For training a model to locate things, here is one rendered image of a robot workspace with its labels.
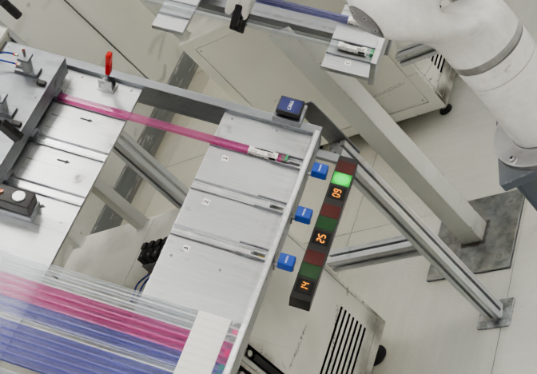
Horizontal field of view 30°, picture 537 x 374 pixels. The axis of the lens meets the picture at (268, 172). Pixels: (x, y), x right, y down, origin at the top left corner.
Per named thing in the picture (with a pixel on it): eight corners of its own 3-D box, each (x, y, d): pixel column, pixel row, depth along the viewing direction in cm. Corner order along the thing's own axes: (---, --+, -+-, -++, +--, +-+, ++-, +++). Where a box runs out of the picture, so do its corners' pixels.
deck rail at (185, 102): (320, 145, 207) (323, 126, 202) (317, 153, 206) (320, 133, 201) (5, 58, 218) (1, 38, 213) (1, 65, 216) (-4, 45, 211)
